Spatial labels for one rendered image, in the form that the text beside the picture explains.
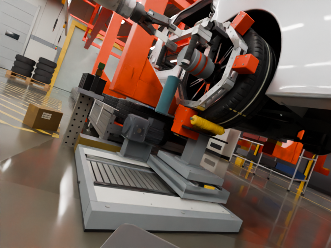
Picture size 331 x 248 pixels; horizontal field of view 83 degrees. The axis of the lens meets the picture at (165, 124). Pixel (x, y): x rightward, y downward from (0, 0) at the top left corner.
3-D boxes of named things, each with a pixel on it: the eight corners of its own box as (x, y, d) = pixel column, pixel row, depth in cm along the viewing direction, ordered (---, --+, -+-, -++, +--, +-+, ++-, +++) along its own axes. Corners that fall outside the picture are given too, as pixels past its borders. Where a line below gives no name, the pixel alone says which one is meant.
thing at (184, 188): (225, 205, 118) (231, 191, 117) (181, 199, 100) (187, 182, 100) (182, 172, 161) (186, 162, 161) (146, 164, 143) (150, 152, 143)
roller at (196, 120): (225, 137, 121) (228, 129, 121) (191, 123, 106) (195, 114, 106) (219, 135, 126) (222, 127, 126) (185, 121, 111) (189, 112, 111)
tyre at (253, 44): (241, 31, 145) (190, 97, 174) (220, 13, 133) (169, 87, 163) (308, 65, 96) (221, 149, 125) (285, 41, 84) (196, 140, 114)
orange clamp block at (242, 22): (242, 36, 107) (255, 21, 102) (234, 28, 103) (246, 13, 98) (237, 32, 112) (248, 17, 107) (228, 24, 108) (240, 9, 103)
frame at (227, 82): (222, 115, 99) (259, 18, 98) (214, 111, 96) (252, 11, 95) (172, 105, 146) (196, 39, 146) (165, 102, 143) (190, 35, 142)
